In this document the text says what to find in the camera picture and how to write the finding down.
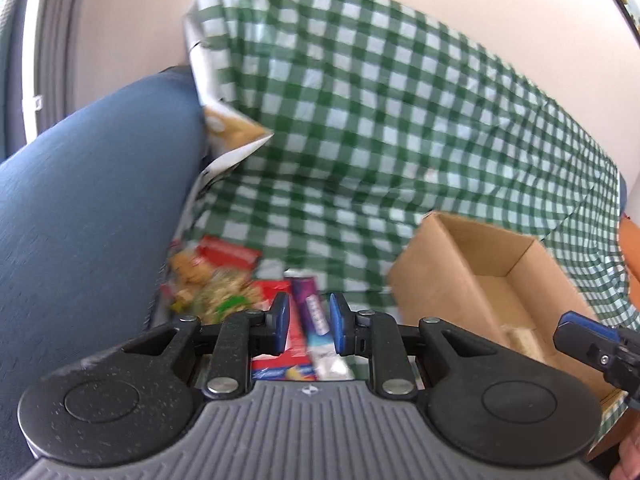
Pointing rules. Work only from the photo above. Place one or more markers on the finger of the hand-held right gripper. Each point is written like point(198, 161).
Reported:
point(582, 336)

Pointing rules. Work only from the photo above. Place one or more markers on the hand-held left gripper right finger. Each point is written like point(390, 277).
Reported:
point(339, 327)

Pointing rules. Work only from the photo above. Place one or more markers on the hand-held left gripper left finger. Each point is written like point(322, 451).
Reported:
point(281, 326)

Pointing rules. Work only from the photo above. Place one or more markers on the red snack packet blue edge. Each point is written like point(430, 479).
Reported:
point(292, 340)

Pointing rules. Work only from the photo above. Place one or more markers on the purple snack packet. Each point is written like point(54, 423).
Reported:
point(312, 305)

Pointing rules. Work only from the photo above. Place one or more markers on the brown cardboard box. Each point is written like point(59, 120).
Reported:
point(450, 280)

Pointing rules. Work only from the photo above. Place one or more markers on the person's right hand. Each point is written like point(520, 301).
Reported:
point(629, 460)

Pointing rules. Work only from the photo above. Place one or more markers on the red cookie snack packet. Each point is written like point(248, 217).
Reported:
point(200, 260)

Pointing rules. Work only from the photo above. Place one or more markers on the white paper bag yellow print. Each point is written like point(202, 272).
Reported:
point(227, 132)

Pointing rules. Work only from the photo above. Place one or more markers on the green checked cloth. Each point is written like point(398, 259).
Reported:
point(380, 125)

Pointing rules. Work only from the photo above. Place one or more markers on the blue sofa armrest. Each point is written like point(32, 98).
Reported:
point(85, 220)

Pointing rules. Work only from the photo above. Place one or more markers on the grey curtain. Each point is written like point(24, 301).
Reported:
point(40, 35)

